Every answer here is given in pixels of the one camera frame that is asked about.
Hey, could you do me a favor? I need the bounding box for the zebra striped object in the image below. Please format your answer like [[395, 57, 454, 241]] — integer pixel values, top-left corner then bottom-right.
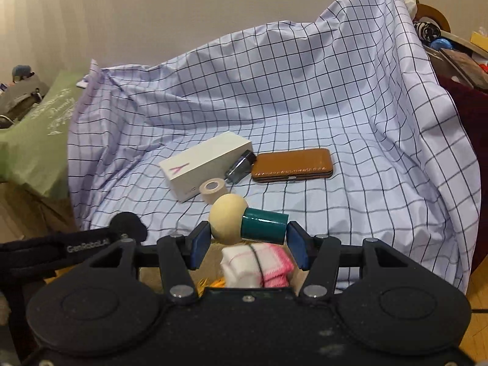
[[415, 21, 443, 43]]

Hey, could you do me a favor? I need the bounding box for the brown leather case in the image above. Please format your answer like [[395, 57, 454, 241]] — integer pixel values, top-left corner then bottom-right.
[[250, 147, 335, 184]]

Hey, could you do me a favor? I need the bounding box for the beige sponge with teal handle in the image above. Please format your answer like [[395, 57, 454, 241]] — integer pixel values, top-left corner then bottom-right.
[[208, 193, 289, 246]]

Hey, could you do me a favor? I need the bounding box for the black fluffy puff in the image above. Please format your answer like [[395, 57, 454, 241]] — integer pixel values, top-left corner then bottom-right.
[[110, 212, 149, 243]]

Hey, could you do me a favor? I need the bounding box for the brown framed board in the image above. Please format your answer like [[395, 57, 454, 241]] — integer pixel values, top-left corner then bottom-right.
[[438, 47, 488, 93]]

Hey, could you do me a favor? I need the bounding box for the checked white bed sheet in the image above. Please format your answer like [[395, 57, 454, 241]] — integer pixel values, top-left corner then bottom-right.
[[66, 0, 483, 295]]

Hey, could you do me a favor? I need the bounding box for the pink and white cloth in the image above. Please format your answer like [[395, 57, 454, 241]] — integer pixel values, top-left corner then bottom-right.
[[221, 243, 294, 289]]

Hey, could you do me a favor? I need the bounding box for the yellow box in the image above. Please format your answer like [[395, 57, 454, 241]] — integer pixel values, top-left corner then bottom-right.
[[470, 30, 488, 51]]

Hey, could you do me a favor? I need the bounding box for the beige tape roll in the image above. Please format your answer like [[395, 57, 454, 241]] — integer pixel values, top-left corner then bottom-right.
[[199, 179, 228, 204]]

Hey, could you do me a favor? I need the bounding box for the white cardboard box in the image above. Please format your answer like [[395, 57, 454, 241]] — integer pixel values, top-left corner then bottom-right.
[[159, 131, 254, 203]]

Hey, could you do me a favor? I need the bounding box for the dark glass bottle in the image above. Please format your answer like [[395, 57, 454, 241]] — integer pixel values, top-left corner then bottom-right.
[[224, 151, 256, 184]]

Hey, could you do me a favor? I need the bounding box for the curved wooden chair back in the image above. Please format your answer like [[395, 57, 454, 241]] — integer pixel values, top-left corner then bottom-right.
[[413, 2, 453, 33]]

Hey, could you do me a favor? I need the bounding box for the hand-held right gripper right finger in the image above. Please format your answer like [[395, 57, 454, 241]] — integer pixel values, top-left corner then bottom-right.
[[287, 220, 421, 304]]

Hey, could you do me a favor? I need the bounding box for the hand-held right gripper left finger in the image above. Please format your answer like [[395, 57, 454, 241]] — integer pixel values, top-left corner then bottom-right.
[[82, 221, 213, 305]]

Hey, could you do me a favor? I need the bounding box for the green printed bag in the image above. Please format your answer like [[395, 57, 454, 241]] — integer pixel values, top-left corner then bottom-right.
[[0, 69, 91, 199]]

